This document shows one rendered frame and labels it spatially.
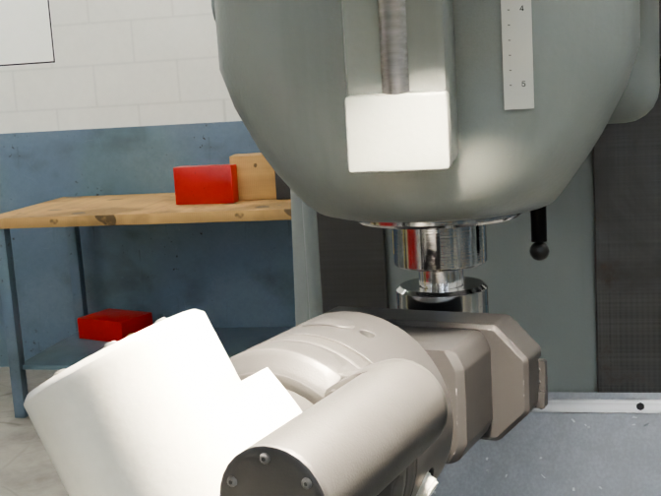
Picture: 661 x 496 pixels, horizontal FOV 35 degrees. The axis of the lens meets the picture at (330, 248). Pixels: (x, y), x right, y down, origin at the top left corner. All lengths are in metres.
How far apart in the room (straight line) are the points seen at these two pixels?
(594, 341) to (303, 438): 0.65
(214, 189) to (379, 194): 3.95
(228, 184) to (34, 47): 1.42
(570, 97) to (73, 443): 0.24
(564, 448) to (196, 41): 4.22
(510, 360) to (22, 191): 4.99
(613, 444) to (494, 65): 0.55
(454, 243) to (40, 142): 4.86
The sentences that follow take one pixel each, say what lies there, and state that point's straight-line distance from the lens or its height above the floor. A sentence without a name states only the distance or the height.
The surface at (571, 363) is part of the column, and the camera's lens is 0.93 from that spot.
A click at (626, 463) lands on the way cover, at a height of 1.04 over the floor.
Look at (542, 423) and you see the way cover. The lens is 0.93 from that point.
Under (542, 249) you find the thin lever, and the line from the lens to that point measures 0.53.
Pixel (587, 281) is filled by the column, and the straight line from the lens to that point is 0.91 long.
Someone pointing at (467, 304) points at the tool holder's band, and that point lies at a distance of 0.52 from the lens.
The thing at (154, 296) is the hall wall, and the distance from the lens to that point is 5.20.
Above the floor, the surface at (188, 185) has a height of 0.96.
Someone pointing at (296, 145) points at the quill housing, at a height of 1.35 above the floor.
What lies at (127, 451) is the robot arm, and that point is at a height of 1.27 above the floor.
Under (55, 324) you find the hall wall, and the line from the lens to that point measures 5.46.
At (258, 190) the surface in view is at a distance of 4.43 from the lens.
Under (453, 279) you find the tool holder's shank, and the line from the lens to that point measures 0.53.
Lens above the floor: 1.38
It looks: 9 degrees down
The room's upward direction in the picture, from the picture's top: 3 degrees counter-clockwise
